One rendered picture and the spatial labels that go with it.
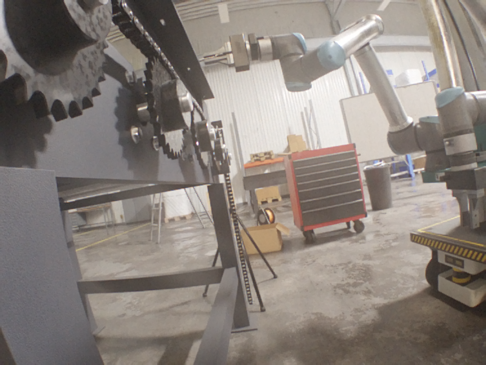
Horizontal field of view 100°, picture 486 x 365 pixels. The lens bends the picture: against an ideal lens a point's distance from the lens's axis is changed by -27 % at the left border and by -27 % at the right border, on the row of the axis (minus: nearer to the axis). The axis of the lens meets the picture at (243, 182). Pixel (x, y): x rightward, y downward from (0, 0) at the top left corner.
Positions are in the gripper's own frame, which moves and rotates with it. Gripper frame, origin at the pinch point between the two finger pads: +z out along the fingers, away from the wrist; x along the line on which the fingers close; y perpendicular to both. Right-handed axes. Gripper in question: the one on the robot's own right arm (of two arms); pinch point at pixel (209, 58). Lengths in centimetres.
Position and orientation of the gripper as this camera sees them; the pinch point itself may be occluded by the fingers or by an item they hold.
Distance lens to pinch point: 101.6
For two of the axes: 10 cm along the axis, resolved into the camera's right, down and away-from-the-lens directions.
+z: -9.8, 1.8, 0.3
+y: 0.3, 0.1, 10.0
